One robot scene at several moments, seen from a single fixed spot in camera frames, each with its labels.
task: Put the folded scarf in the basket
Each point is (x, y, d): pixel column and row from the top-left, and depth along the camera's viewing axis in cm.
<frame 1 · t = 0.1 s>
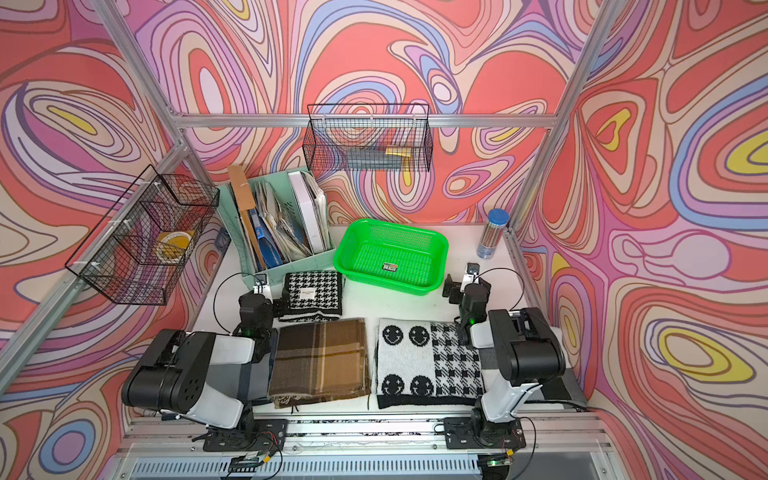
left hand: (270, 290, 93), fingers open
right hand: (464, 282, 96), fingers open
smiley checkered white black scarf: (425, 364, 82), point 3 cm above the table
brown plaid folded scarf: (319, 361, 84), on the table
houndstooth black white scarf: (313, 296, 96), point 4 cm above the table
green plastic basket: (392, 257, 113), on the table
mint green file organizer: (276, 224, 93), point 21 cm above the table
clear tube with blue cap: (497, 220, 98), point 17 cm above the table
small label card in basket: (390, 267, 110), on the table
brown cardboard folder: (248, 206, 81), point 32 cm above the table
white binder: (315, 207, 94), point 23 cm above the table

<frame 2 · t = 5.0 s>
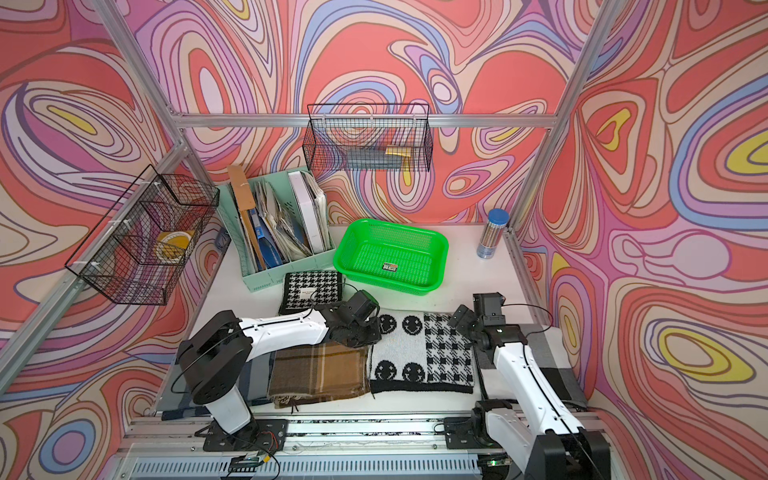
left hand: (386, 338, 86), fingers closed
right hand: (466, 331, 85), fingers open
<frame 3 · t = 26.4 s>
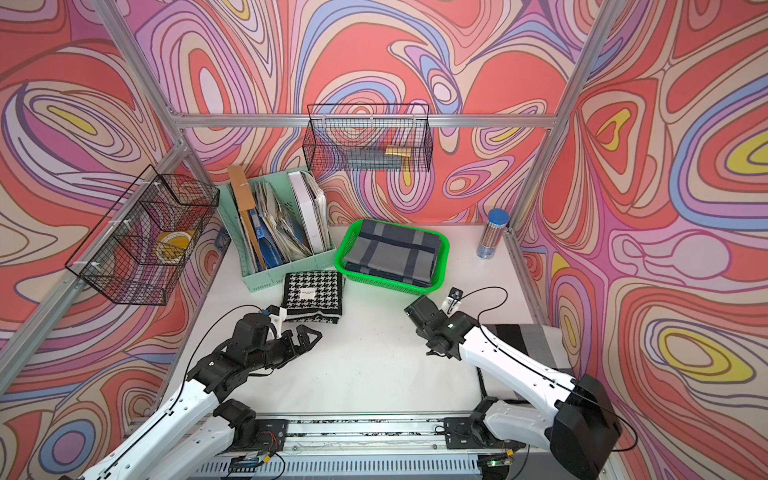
left hand: (314, 342, 77), fingers open
right hand: (437, 333, 81), fingers open
grey navy striped scarf: (395, 250, 101), point 9 cm above the table
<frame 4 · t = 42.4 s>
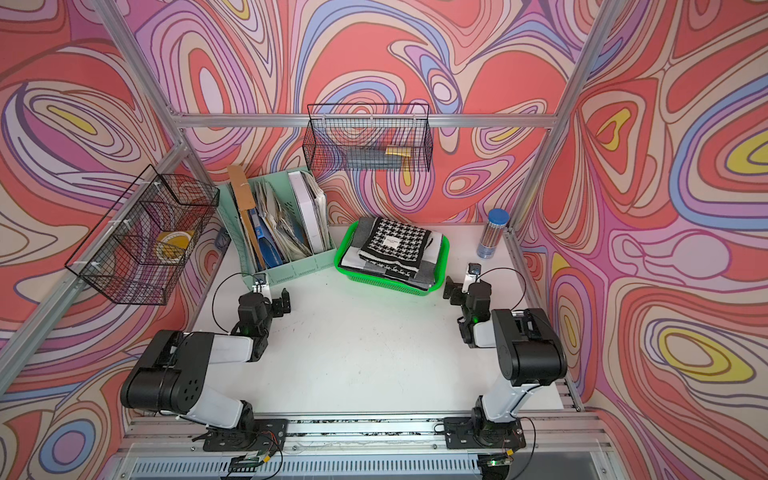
left hand: (271, 290, 93), fingers open
right hand: (463, 284, 97), fingers open
houndstooth black white scarf: (396, 247, 94), point 15 cm above the table
